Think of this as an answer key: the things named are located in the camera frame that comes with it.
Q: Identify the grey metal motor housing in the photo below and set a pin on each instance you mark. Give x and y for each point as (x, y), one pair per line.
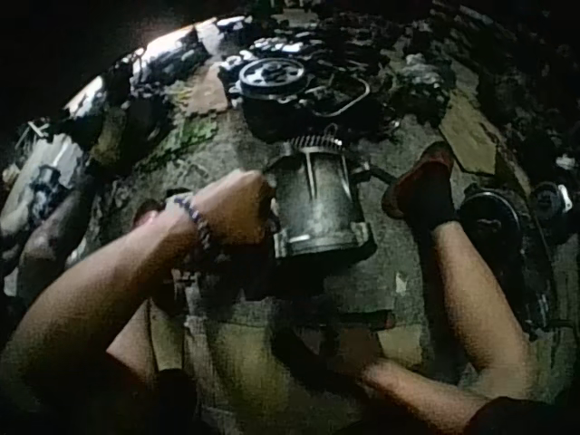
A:
(317, 204)

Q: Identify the black metal tray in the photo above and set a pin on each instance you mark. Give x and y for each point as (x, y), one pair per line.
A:
(342, 97)

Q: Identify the heap of dark engine parts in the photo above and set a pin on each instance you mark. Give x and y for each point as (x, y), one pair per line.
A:
(362, 50)

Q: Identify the brown cardboard piece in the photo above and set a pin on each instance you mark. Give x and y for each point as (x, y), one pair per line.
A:
(469, 133)

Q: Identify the heap of metal scrap parts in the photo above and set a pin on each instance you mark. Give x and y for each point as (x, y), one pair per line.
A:
(50, 181)

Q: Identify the cardboard floor sheet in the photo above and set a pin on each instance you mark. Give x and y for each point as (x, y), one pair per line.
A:
(254, 358)

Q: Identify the person's right hand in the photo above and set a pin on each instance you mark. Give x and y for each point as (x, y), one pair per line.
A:
(324, 351)

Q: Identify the round black motor part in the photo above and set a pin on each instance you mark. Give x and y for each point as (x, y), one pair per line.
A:
(491, 226)

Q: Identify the metal pulley engine part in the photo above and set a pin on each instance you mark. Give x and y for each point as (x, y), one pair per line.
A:
(269, 86)

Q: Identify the small grey metal part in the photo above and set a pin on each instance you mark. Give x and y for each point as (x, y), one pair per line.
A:
(549, 199)

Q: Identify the person's left hand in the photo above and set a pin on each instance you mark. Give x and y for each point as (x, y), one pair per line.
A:
(231, 210)

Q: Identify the person's left fingers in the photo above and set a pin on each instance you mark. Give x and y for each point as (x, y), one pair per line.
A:
(266, 199)

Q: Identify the small cardboard piece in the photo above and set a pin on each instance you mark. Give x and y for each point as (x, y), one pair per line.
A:
(206, 93)

